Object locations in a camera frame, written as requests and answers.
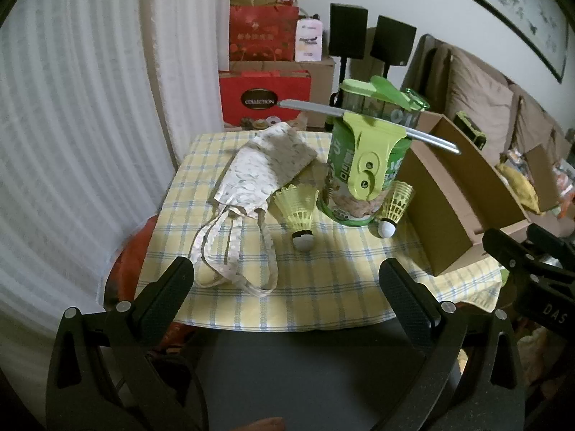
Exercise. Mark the long thin ruler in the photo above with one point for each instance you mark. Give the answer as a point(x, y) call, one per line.
point(310, 107)

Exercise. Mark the green snack can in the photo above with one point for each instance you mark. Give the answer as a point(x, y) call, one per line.
point(346, 166)

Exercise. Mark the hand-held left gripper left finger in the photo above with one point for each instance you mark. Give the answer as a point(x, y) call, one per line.
point(168, 287)

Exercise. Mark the large brown carton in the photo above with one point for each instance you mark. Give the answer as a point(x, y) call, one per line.
point(321, 81)

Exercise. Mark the yellow plaid tablecloth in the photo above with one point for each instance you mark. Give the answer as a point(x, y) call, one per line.
point(314, 278)

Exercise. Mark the floral cloth bag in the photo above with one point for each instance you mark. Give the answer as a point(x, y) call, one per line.
point(256, 170)

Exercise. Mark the large beige cushion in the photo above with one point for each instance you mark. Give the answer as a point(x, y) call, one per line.
point(480, 94)

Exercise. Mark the red floral gift bag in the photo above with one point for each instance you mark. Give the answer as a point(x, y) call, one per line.
point(263, 33)

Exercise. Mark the small beige cushion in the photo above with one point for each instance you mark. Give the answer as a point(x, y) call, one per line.
point(534, 121)

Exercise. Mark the black speaker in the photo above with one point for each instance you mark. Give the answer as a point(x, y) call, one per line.
point(348, 31)
point(393, 40)

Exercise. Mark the yellow bag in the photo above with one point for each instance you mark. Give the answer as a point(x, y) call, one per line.
point(523, 188)

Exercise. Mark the brown sofa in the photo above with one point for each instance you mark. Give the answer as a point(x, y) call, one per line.
point(420, 67)

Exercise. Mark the colourful snack packet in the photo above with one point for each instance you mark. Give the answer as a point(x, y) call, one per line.
point(512, 158)

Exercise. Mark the red gift box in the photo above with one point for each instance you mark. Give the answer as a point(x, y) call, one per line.
point(265, 96)

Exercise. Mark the green and black device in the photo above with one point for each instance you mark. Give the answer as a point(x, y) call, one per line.
point(469, 128)

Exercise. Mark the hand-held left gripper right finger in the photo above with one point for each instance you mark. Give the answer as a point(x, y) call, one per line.
point(406, 296)

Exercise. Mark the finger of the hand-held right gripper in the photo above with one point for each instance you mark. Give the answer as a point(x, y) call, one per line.
point(507, 249)
point(552, 247)

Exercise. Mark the black speaker stand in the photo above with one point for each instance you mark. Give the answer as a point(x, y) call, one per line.
point(343, 74)
point(386, 69)

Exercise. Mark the orange red bag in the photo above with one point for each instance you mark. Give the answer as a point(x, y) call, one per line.
point(130, 256)

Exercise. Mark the cardboard box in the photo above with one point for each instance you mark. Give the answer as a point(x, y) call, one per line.
point(449, 197)

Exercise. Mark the yellow shuttlecock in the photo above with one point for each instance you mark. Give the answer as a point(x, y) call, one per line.
point(397, 202)
point(294, 206)

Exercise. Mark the white curtain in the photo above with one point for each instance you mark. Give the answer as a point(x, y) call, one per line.
point(67, 121)

